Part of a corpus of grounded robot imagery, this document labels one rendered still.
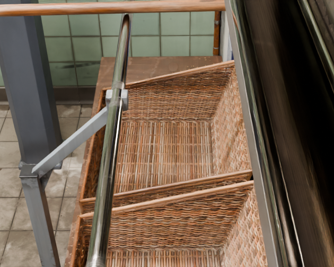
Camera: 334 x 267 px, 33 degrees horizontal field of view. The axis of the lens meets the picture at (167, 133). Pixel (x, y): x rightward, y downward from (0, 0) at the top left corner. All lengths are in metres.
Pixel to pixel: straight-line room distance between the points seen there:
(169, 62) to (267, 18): 1.46
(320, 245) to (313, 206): 0.05
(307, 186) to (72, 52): 2.48
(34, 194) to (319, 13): 0.82
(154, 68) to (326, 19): 1.58
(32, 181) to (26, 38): 1.12
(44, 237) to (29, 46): 1.10
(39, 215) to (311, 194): 0.92
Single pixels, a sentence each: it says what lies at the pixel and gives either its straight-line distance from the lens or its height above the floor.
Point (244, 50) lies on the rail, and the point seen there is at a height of 1.44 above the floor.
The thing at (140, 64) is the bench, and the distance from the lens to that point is 2.40.
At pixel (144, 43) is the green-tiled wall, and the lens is 2.98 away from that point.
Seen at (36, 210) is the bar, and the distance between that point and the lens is 1.44.
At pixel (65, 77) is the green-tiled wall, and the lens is 3.14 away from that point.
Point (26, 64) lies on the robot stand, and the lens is 2.47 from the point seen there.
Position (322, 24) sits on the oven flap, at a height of 1.47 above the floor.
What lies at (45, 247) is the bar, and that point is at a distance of 1.54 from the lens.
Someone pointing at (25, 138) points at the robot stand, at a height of 0.19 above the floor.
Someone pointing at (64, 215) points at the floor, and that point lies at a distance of 2.57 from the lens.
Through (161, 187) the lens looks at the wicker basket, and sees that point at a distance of 1.52.
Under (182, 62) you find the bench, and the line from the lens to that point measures 2.41.
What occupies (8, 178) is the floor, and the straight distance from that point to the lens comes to 2.81.
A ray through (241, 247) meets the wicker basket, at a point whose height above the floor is 0.73.
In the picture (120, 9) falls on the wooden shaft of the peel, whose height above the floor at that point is 1.20.
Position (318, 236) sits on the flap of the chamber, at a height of 1.41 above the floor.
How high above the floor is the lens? 1.86
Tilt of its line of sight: 39 degrees down
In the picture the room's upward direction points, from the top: 1 degrees counter-clockwise
